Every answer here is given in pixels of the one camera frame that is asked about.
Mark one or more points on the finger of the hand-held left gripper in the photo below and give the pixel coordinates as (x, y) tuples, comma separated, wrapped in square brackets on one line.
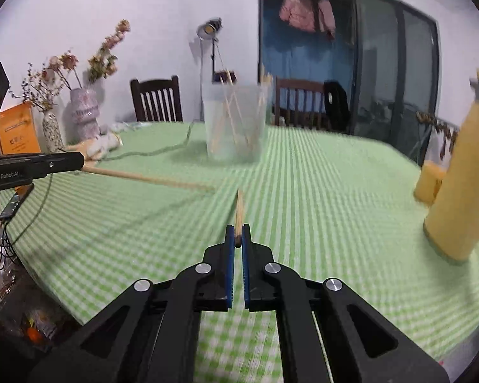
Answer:
[(60, 163)]

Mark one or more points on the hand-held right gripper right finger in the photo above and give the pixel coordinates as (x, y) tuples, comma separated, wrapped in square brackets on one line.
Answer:
[(246, 263)]

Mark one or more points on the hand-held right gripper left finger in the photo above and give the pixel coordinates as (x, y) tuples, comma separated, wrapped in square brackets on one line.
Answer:
[(229, 263)]

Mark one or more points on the wooden chopstick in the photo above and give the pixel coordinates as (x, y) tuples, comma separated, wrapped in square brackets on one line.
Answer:
[(239, 211), (143, 177)]

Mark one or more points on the clear plastic container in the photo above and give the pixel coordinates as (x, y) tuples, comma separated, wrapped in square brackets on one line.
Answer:
[(235, 139)]

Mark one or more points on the bundle of wooden chopsticks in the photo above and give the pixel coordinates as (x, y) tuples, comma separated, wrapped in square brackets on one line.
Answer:
[(265, 79)]

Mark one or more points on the small patterned vase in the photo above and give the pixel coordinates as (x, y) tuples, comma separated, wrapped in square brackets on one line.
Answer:
[(52, 131)]

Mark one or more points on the black smartphone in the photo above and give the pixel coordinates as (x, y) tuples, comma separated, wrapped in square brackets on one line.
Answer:
[(12, 209)]

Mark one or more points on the orange book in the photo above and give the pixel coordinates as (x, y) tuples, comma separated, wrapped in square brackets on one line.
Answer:
[(16, 131)]

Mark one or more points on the white cloth glove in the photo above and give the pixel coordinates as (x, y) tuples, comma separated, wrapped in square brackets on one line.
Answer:
[(107, 141)]

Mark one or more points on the tall mottled pink vase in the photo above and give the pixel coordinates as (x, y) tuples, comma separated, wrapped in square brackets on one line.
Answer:
[(84, 115)]

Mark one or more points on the white plastic bag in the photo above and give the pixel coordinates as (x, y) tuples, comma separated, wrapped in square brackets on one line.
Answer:
[(127, 126)]

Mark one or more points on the dried twig bouquet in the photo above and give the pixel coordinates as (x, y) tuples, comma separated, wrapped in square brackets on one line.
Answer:
[(36, 87)]

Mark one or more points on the green checked tablecloth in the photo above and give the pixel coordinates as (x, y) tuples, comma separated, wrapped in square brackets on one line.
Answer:
[(323, 207)]

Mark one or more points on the dried flower bouquet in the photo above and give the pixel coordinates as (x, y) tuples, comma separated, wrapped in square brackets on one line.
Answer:
[(103, 60)]

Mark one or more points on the dark wooden chair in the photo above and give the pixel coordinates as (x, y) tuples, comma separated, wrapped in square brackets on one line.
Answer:
[(299, 99), (155, 99)]

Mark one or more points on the black bag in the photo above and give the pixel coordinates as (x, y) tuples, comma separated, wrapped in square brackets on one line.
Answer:
[(336, 105)]

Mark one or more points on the yellow mug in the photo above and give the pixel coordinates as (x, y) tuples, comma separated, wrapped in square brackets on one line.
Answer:
[(429, 183)]

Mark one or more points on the studio lamp on stand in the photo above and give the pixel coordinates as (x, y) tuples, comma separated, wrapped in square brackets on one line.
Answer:
[(208, 28)]

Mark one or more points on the blue curtain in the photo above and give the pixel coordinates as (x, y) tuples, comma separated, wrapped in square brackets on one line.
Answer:
[(295, 56)]

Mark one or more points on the yellow thermos jug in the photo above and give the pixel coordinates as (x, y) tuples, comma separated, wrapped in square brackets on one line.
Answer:
[(463, 187)]

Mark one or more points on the sliding glass door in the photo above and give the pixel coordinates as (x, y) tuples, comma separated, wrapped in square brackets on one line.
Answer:
[(383, 68)]

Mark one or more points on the small pink jacket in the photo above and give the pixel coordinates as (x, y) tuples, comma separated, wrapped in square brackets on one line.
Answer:
[(326, 18)]

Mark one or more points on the large pink jacket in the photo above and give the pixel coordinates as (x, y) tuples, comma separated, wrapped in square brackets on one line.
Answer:
[(297, 10)]

